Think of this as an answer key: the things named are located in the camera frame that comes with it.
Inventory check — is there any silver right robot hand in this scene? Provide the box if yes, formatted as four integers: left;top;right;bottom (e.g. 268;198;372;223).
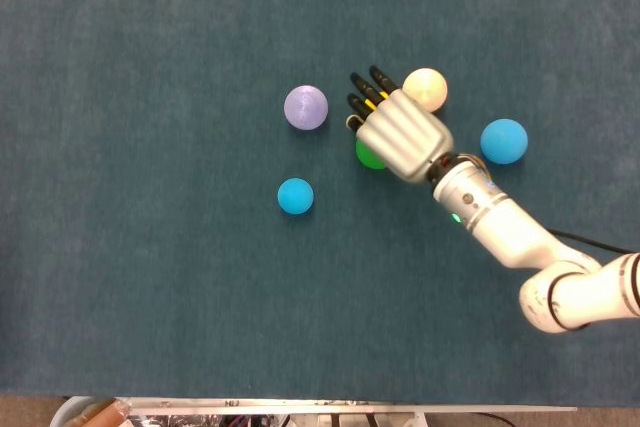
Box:
344;65;455;183

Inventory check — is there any green ball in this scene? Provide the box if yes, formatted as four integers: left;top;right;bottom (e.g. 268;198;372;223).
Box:
354;136;389;171

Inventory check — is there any cream white ball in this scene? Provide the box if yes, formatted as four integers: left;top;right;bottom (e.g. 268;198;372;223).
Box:
402;67;449;113

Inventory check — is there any large blue ball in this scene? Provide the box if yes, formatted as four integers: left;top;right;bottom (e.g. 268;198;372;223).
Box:
480;118;529;166

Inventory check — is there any lavender ball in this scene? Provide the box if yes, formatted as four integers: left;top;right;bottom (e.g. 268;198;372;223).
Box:
283;85;330;131

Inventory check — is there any small blue ball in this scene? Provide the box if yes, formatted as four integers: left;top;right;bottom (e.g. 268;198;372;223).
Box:
277;177;315;216

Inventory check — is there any blue felt table cover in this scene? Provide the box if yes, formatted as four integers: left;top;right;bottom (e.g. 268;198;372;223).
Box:
0;0;640;407

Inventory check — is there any brown plastic object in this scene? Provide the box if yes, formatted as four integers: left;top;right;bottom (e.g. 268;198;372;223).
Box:
74;398;129;427

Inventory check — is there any white round container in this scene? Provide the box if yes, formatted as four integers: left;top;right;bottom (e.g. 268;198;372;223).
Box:
49;395;131;427

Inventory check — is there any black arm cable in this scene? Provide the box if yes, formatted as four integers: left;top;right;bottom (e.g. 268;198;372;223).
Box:
547;229;634;256

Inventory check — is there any silver metal frame rail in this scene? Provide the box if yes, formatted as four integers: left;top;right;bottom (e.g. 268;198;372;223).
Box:
117;396;579;416

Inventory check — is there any robot base chassis with wires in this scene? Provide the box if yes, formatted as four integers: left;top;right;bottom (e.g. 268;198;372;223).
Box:
124;410;516;427

